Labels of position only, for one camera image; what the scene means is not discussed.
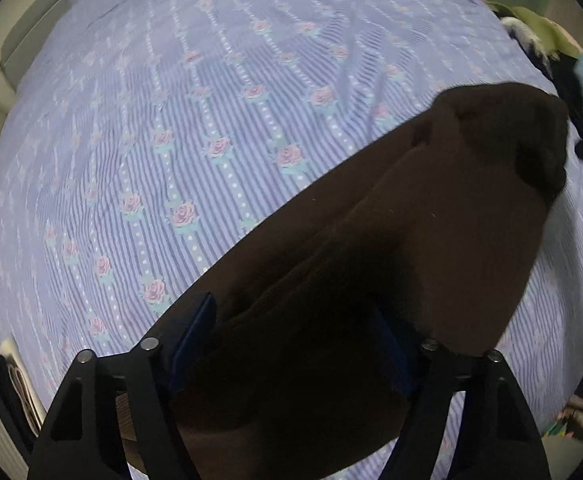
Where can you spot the pile of mixed clothes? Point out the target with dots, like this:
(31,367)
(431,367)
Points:
(541,45)

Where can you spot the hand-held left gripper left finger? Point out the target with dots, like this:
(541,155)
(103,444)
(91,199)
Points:
(191,332)

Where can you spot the blue floral striped bed sheet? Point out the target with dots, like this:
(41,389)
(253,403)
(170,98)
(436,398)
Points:
(181,125)

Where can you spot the dark brown pants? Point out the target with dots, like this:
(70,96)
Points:
(371,240)

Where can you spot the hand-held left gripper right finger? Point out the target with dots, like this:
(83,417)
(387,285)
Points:
(394,355)

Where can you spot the stack of dark folded clothes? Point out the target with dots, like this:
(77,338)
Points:
(6,400)

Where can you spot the colourful items beside bed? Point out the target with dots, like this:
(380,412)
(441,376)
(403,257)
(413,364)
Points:
(579,410)

